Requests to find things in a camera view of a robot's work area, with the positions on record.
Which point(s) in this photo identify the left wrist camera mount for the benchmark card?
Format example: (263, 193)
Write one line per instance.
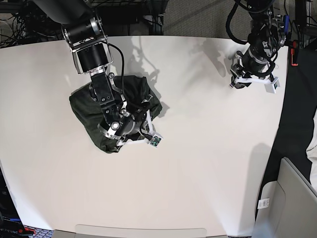
(270, 85)

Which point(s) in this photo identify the blue handled tool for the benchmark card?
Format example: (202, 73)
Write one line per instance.
(286, 24)

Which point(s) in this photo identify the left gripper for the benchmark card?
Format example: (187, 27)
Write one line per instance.
(239, 67)

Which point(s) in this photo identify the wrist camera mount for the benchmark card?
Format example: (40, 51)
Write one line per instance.
(270, 85)
(158, 137)

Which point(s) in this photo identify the white paper tag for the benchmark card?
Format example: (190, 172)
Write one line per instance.
(263, 203)

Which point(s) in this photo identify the green long-sleeve T-shirt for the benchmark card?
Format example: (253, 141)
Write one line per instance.
(90, 115)

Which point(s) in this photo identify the grey plastic bin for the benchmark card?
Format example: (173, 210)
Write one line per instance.
(292, 211)

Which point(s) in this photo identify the dark grey cloth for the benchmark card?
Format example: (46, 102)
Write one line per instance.
(296, 125)

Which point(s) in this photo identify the red black clamp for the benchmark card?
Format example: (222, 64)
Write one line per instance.
(294, 47)

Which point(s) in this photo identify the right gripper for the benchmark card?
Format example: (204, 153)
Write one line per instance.
(138, 128)

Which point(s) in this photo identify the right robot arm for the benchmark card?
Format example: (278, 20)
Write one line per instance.
(82, 29)

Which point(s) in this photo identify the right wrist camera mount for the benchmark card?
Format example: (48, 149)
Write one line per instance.
(158, 137)

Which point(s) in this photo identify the black box with label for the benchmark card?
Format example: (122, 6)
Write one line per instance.
(8, 228)

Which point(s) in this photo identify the white cloth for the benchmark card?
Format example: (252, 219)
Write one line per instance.
(311, 150)

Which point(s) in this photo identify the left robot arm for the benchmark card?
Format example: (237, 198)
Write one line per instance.
(269, 32)

